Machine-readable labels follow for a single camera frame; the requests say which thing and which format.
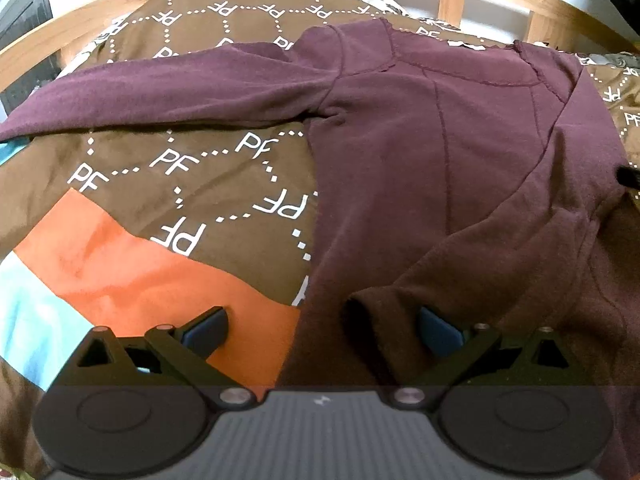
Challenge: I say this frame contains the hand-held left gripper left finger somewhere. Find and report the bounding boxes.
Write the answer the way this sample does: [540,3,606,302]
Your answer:
[59,305,252,411]

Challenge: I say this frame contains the maroon sweater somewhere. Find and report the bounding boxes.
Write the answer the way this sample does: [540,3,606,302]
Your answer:
[0,17,640,461]

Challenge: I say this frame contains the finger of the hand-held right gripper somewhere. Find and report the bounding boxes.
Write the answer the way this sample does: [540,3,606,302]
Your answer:
[616,164,640,192]

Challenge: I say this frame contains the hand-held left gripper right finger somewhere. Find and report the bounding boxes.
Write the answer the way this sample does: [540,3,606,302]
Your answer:
[392,307,584,409]

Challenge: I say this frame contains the brown printed blanket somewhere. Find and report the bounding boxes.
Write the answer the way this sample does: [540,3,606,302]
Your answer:
[0,0,640,466]

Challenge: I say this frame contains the dark grey cabinet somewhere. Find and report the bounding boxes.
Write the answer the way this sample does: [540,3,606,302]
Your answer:
[0,0,66,126]

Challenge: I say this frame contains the wooden bed frame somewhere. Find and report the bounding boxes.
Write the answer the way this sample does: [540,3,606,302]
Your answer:
[0,0,640,126]

